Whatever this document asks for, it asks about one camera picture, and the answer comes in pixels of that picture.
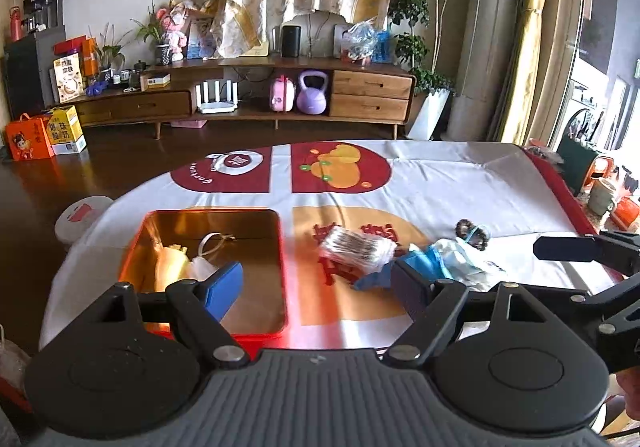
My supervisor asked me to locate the small potted plant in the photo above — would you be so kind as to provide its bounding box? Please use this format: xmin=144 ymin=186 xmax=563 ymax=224
xmin=131 ymin=0 xmax=173 ymax=67

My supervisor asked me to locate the gold curtain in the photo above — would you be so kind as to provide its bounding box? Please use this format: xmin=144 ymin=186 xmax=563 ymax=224
xmin=487 ymin=0 xmax=558 ymax=145

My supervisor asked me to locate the pink doll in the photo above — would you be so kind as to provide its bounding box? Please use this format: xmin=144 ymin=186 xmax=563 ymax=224
xmin=157 ymin=2 xmax=193 ymax=62

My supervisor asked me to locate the black cabinet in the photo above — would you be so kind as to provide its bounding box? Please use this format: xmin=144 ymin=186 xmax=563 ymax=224
xmin=2 ymin=24 xmax=68 ymax=120

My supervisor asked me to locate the wooden TV cabinet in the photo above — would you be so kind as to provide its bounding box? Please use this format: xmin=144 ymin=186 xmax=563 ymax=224
xmin=47 ymin=54 xmax=417 ymax=140

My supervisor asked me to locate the thin-leaf potted plant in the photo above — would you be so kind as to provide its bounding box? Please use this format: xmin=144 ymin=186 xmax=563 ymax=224
xmin=92 ymin=24 xmax=126 ymax=78

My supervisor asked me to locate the cotton swab pack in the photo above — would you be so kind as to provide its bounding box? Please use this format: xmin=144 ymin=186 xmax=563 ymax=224
xmin=318 ymin=226 xmax=399 ymax=274

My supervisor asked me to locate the white mask blue strap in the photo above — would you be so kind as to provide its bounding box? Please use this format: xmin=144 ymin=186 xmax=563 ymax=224
xmin=152 ymin=243 xmax=201 ymax=295

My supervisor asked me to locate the tall potted tree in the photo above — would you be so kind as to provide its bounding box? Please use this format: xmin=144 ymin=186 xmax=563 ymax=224
xmin=387 ymin=0 xmax=473 ymax=142

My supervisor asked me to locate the white round stool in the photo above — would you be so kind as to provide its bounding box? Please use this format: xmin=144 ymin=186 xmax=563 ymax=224
xmin=54 ymin=196 xmax=115 ymax=245

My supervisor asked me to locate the blue face mask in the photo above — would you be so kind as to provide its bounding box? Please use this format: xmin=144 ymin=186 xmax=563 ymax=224
xmin=354 ymin=246 xmax=442 ymax=291

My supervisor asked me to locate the clear plastic bag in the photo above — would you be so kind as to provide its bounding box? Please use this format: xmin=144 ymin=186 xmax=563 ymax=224
xmin=341 ymin=20 xmax=381 ymax=65

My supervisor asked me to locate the blue picture card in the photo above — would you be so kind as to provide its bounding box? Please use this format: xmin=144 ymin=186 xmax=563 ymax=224
xmin=187 ymin=17 xmax=216 ymax=60

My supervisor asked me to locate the red gold-lined tin box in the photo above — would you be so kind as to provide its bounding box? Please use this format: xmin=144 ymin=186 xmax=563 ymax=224
xmin=116 ymin=208 xmax=289 ymax=339

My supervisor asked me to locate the green chair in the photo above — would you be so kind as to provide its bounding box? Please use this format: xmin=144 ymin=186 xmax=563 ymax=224
xmin=556 ymin=110 xmax=608 ymax=198

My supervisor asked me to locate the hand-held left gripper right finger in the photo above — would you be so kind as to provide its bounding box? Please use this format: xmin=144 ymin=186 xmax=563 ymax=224
xmin=382 ymin=259 xmax=546 ymax=368

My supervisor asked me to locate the white router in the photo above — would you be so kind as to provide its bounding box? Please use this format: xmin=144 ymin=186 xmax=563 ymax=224
xmin=195 ymin=80 xmax=240 ymax=114

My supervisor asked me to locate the orange gift box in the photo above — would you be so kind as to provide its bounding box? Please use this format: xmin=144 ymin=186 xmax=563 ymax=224
xmin=6 ymin=113 xmax=55 ymax=162

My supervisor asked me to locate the blue bottle pack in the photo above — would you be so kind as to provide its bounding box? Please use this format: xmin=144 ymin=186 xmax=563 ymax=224
xmin=372 ymin=30 xmax=394 ymax=64

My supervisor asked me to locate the purple kettlebell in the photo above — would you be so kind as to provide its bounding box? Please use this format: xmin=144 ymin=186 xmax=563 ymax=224
xmin=296 ymin=70 xmax=331 ymax=115

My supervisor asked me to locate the dark hair scrunchie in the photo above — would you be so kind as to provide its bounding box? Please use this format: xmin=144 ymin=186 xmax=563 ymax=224
xmin=454 ymin=219 xmax=482 ymax=248

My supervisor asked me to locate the black speaker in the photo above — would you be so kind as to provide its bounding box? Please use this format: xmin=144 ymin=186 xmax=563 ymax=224
xmin=281 ymin=24 xmax=303 ymax=59

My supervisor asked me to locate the red thermos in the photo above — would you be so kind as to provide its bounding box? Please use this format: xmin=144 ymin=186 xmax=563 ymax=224
xmin=8 ymin=6 xmax=24 ymax=42

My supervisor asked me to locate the yellow snack box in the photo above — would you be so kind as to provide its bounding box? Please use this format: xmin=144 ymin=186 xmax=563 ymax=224
xmin=52 ymin=53 xmax=85 ymax=104

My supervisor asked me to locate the light blue hair band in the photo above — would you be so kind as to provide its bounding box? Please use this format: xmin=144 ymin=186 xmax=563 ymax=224
xmin=465 ymin=224 xmax=492 ymax=251

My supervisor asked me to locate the small white box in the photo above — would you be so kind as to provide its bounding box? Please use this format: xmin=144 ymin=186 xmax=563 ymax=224
xmin=140 ymin=72 xmax=172 ymax=92

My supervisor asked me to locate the white mug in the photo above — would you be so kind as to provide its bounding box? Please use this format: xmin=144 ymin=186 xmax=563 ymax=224
xmin=587 ymin=177 xmax=621 ymax=217

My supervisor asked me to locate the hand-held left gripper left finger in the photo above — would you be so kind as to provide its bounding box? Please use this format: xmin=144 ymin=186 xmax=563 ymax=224
xmin=75 ymin=261 xmax=251 ymax=370

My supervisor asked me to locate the black coffee machine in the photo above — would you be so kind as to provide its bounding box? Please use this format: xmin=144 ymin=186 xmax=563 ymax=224
xmin=22 ymin=0 xmax=65 ymax=35

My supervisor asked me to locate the pink toy case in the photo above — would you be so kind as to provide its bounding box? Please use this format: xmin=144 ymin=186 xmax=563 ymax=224
xmin=269 ymin=74 xmax=297 ymax=113

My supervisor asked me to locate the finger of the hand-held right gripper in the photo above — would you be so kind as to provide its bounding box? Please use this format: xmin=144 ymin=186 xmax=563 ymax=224
xmin=527 ymin=273 xmax=640 ymax=375
xmin=533 ymin=229 xmax=640 ymax=276

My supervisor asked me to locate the yellow milk carton box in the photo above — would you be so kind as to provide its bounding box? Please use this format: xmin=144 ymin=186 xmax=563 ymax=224
xmin=44 ymin=106 xmax=87 ymax=155

